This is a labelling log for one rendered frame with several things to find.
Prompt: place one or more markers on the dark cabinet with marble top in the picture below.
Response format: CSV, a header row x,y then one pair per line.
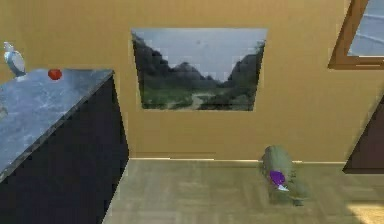
x,y
60,150

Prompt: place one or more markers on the dark brown cabinet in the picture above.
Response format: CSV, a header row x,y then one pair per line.
x,y
368,146

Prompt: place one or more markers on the red apple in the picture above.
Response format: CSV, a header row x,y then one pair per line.
x,y
55,74

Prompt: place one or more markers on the brown framed window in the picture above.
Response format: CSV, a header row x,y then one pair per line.
x,y
346,43

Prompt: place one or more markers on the landscape wall picture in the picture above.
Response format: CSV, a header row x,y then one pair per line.
x,y
200,70

